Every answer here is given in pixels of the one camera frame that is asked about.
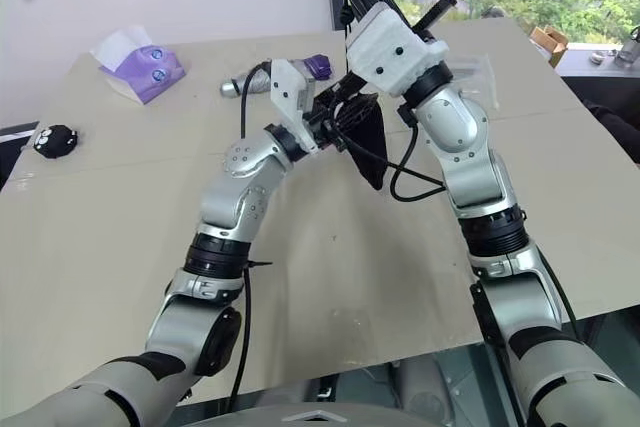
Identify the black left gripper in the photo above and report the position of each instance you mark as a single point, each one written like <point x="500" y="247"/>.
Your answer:
<point x="320" y="121"/>

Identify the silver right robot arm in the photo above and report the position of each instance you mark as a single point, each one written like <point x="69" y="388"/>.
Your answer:
<point x="460" y="147"/>

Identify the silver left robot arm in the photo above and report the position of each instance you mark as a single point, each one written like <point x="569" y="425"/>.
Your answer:
<point x="225" y="197"/>

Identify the small purple plastic container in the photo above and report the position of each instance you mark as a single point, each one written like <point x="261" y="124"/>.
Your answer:
<point x="320" y="66"/>

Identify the clear plastic bag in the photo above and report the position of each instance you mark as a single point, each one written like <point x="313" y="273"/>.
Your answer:
<point x="475" y="77"/>

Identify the open cardboard box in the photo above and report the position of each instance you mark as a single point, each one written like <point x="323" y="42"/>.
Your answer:
<point x="550" y="44"/>

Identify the purple tissue pack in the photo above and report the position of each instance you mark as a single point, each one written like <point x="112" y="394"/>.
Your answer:
<point x="150" y="72"/>

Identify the small round metal object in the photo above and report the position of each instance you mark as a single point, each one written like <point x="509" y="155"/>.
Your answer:
<point x="600" y="58"/>

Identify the black chair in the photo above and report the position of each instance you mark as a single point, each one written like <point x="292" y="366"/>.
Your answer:
<point x="615" y="117"/>

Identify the glass jar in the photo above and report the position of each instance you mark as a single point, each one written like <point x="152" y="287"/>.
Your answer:
<point x="631" y="49"/>

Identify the beige cardboard table cover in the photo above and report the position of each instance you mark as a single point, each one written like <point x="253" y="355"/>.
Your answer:
<point x="125" y="247"/>

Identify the grey rounded shape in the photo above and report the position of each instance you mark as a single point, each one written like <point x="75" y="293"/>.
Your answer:
<point x="425" y="387"/>

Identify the black plush toy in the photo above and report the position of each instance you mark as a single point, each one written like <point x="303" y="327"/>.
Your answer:
<point x="55" y="141"/>

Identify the grey robot torso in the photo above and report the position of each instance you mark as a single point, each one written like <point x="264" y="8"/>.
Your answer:
<point x="320" y="417"/>

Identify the black flat device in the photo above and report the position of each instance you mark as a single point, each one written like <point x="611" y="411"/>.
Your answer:
<point x="15" y="142"/>

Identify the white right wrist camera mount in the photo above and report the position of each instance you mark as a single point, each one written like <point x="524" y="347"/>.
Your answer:
<point x="395" y="47"/>

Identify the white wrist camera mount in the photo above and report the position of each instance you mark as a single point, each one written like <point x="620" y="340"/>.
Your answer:
<point x="395" y="47"/>
<point x="287" y="92"/>

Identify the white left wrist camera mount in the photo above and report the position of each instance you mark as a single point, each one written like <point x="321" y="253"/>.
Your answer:
<point x="287" y="92"/>

